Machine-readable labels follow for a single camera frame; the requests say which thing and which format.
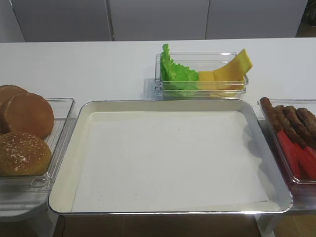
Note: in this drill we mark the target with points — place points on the silver metal baking tray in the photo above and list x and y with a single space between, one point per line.
279 200

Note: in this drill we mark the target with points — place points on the small yellow cheese slice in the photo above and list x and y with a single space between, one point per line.
207 80

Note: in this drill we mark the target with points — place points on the clear plastic meat tomato container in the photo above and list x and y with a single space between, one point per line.
302 187

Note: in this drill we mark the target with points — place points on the green lettuce leaf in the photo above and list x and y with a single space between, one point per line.
176 76

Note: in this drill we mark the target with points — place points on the brown bun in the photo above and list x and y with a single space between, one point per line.
7 95
27 112

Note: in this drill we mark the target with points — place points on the brown meat patty leftmost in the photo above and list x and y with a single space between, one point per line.
280 122

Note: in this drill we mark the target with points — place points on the sesame seed top bun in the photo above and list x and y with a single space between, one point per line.
23 153

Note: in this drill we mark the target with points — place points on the brown meat patty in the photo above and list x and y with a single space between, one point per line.
308 119
293 127
290 112
280 122

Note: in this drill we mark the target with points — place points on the white parchment paper sheet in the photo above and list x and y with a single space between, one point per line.
166 161

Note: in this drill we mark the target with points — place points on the clear plastic bun container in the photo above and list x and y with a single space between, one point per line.
57 140

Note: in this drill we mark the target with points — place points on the red tomato slice right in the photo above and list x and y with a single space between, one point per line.
311 154

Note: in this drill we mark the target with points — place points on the brown meat patty rightmost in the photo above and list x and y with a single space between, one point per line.
308 119

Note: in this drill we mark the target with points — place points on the long yellow cheese slice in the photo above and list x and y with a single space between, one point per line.
231 76

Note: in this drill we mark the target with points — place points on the clear plastic lettuce cheese container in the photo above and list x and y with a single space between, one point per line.
199 62

